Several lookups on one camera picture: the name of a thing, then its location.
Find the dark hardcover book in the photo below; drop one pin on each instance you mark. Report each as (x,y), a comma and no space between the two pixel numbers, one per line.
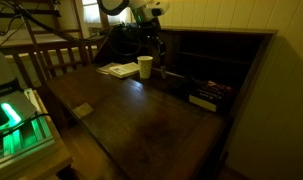
(212,96)

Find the green lit electronic device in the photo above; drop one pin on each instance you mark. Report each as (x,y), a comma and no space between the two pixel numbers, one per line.
(16,110)

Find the wooden railing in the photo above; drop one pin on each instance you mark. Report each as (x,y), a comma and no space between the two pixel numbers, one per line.
(52,51)

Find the open white book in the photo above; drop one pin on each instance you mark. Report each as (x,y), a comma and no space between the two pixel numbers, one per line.
(124,70)

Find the white dotted paper cup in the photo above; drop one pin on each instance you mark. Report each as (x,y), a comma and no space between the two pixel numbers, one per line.
(145,66)

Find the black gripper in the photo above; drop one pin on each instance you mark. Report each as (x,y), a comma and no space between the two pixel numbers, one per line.
(127,39)

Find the dark marker pen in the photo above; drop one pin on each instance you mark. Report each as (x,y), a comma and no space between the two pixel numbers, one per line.
(163,63)

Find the beige paper sheet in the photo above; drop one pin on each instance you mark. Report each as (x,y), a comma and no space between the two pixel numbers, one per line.
(105,69)

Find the dark wooden secretary desk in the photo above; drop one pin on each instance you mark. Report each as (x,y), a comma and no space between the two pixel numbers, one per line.
(148,127)

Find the small paper card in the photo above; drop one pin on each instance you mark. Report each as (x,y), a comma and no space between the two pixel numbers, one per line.
(82,110)

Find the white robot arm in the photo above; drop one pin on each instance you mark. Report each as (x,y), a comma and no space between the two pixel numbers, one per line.
(145,13)

